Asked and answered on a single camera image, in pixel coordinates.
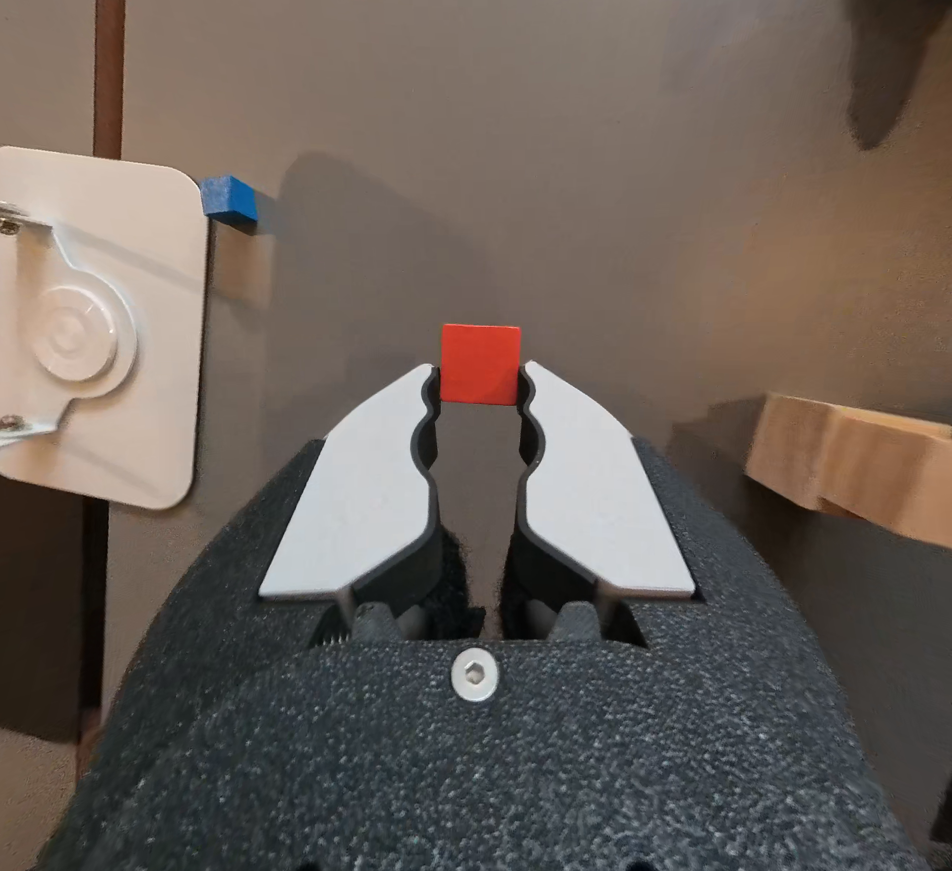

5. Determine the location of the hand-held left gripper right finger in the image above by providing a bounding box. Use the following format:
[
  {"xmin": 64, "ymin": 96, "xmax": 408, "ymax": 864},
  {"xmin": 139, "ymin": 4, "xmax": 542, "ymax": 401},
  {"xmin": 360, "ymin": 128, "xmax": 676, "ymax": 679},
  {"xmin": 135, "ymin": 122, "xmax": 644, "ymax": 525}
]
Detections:
[{"xmin": 514, "ymin": 361, "xmax": 697, "ymax": 604}]

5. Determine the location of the large wooden cube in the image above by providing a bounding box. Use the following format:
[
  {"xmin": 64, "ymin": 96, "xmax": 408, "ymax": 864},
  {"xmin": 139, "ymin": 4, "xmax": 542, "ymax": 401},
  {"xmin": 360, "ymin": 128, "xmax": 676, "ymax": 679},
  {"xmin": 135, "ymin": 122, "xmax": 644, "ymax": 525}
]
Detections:
[{"xmin": 744, "ymin": 392, "xmax": 952, "ymax": 549}]

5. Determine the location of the white document stand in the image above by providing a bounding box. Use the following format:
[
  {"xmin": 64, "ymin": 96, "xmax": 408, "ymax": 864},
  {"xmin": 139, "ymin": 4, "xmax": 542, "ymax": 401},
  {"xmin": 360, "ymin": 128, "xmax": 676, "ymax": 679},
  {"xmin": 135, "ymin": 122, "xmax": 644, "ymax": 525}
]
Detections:
[{"xmin": 0, "ymin": 147, "xmax": 209, "ymax": 512}]

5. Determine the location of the small red cube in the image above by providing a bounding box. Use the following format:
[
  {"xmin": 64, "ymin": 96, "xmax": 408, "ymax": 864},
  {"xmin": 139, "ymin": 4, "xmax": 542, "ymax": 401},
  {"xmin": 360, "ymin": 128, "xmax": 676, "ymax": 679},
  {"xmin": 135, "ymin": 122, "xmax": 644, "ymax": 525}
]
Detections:
[{"xmin": 441, "ymin": 324, "xmax": 526, "ymax": 408}]

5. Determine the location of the black cable slot lid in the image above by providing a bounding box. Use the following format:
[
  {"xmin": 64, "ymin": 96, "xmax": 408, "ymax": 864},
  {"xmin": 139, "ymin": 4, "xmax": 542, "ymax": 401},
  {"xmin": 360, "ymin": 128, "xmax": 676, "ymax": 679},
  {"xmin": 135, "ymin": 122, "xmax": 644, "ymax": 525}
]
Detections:
[{"xmin": 0, "ymin": 488, "xmax": 108, "ymax": 743}]

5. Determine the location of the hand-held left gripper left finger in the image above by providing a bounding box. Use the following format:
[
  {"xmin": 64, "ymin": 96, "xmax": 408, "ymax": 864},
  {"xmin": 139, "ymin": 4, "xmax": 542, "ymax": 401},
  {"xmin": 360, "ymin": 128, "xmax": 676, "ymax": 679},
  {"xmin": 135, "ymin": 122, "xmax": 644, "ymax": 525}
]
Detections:
[{"xmin": 259, "ymin": 363, "xmax": 447, "ymax": 604}]

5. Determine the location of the tiny blue cube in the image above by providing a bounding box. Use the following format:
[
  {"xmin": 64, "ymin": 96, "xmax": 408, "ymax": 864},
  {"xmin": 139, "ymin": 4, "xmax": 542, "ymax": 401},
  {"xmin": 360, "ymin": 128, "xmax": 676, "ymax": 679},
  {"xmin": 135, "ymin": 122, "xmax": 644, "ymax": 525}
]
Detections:
[{"xmin": 201, "ymin": 175, "xmax": 261, "ymax": 234}]

